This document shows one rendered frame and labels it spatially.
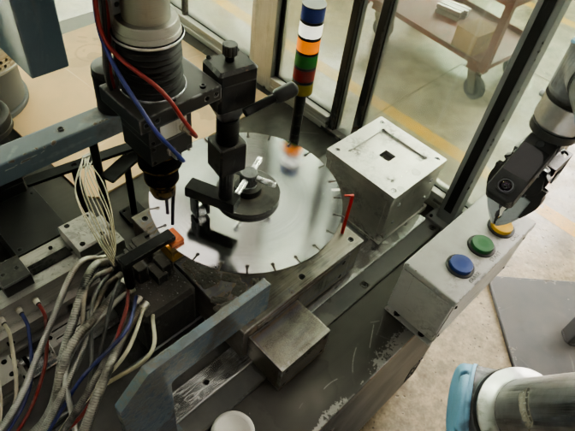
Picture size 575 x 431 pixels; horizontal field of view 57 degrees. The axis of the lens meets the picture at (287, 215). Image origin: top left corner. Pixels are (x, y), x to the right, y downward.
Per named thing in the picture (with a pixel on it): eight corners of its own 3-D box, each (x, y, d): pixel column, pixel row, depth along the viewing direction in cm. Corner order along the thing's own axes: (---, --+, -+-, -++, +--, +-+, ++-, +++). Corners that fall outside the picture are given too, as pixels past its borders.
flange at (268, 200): (276, 222, 88) (278, 212, 86) (210, 214, 88) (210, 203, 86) (281, 176, 96) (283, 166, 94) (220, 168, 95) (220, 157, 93)
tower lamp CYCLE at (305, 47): (307, 40, 105) (309, 26, 103) (323, 50, 103) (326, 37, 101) (291, 47, 103) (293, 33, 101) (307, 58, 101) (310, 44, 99)
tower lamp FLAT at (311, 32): (309, 26, 103) (311, 10, 101) (326, 36, 101) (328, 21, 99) (293, 32, 101) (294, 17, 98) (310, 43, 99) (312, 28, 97)
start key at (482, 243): (476, 237, 99) (479, 230, 98) (494, 250, 98) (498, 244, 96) (464, 248, 97) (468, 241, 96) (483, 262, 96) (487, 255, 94)
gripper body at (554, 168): (557, 181, 87) (596, 123, 78) (531, 206, 82) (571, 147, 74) (516, 156, 90) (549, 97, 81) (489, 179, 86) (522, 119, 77)
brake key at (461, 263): (454, 256, 96) (459, 250, 94) (473, 270, 94) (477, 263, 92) (442, 268, 94) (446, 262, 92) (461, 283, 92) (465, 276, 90)
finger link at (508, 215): (524, 221, 93) (548, 184, 86) (506, 238, 90) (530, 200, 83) (507, 210, 95) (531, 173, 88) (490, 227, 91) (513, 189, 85)
